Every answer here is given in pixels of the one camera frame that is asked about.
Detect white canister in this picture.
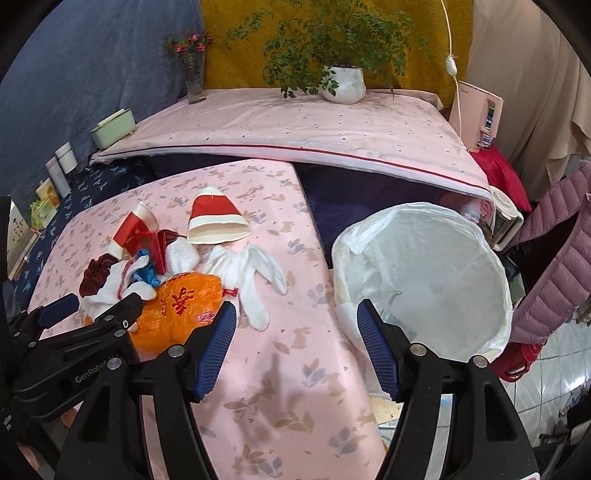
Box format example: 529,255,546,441
55,141,78,175
45,157,72,197

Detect navy floral cloth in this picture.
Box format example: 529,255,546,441
7,164,153,296

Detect bin with white plastic liner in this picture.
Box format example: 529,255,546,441
331,202,514,400

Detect mint green box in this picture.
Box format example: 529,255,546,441
90,108,137,149

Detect blue fabric backdrop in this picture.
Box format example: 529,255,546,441
0,0,208,199

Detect white plastic container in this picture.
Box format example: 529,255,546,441
480,185,525,252

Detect small red paper cup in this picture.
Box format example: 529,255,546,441
107,199,158,259

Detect red plastic item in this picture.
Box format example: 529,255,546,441
490,342,546,383

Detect white cloth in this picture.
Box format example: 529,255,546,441
82,258,158,319
165,240,200,278

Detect beige curtain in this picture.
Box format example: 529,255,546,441
464,0,591,204

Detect green plant in white pot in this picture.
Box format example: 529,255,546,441
224,9,432,104

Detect blue plastic wrapper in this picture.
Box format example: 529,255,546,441
134,249,160,287

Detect orange plastic bag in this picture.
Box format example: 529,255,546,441
85,272,227,358

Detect mustard yellow blanket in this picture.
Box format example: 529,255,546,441
199,0,474,109

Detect pink appliance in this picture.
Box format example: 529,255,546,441
449,79,504,153

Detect glass vase with pink flowers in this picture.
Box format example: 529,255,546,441
164,32,214,104

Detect dark purple cloth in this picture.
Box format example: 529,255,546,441
143,154,444,268

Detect pink floral sheet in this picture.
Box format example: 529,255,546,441
28,159,398,480

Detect white cable with switch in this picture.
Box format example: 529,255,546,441
438,0,467,134

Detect pink down jacket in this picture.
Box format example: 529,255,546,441
510,159,591,344

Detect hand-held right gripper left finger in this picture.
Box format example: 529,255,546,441
54,301,238,480

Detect pale pink dotted blanket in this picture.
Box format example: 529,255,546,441
89,88,494,200

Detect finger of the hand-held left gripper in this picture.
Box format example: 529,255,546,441
39,292,144,356
9,293,81,342

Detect small yellow green box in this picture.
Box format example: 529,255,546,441
30,199,58,229

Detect large crushed red paper cup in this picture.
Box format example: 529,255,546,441
187,186,253,244

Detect white paper towel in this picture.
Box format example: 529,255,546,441
201,244,288,331

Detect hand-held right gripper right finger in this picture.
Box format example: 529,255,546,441
357,298,542,480

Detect dark red cloth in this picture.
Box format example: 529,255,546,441
78,257,122,298

